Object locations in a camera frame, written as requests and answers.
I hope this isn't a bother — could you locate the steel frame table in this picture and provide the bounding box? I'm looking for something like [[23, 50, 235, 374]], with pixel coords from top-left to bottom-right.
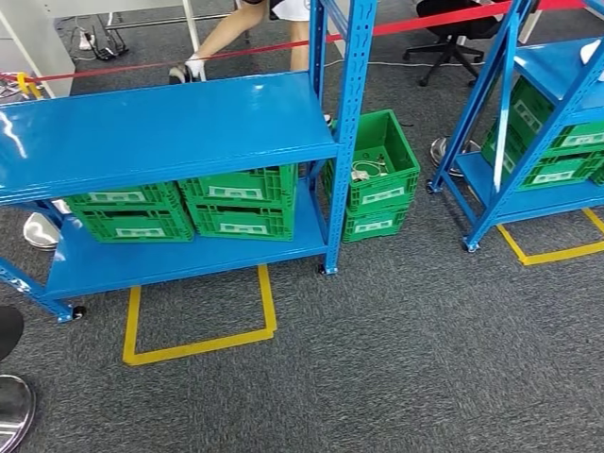
[[106, 8, 251, 45]]

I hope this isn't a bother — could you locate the black office chair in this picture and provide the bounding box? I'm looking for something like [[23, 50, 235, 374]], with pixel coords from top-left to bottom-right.
[[402, 0, 544, 89]]

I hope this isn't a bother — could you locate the white desk panel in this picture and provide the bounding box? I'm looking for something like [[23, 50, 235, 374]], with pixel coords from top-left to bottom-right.
[[325, 0, 350, 59]]

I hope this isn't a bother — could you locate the yellow floor tape line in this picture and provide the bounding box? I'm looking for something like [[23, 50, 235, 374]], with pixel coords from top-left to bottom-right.
[[496, 208, 604, 268]]

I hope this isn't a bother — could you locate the white desk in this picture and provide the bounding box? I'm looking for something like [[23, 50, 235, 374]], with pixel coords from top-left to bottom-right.
[[0, 0, 208, 100]]

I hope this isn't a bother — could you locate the yellow floor tape square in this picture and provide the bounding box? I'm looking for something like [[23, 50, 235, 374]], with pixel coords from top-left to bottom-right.
[[122, 264, 278, 368]]

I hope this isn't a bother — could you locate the person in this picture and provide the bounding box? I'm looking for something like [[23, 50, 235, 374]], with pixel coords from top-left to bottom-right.
[[169, 0, 334, 126]]

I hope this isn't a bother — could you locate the blue metal shelf rack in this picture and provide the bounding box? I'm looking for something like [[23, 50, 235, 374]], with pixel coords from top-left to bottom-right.
[[0, 0, 378, 325], [426, 0, 604, 255]]

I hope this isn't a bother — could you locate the white plastic part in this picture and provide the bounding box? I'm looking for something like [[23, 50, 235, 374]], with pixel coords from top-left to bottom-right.
[[579, 38, 604, 82]]

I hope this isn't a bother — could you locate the yellow hook-shaped fitting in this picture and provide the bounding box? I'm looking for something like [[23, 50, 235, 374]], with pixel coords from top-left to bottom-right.
[[17, 72, 43, 100]]

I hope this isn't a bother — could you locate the red barrier tape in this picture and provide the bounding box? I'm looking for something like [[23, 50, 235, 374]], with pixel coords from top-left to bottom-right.
[[0, 0, 586, 86]]

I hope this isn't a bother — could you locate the open green plastic crate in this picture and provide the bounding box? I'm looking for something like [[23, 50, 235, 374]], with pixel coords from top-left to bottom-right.
[[322, 109, 421, 217]]

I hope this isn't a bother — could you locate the white cable bundle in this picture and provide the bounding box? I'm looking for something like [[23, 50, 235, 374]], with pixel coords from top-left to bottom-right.
[[350, 156, 390, 184]]

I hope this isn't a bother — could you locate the black round-base stand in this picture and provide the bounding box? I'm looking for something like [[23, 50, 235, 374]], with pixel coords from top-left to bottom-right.
[[0, 305, 26, 364]]

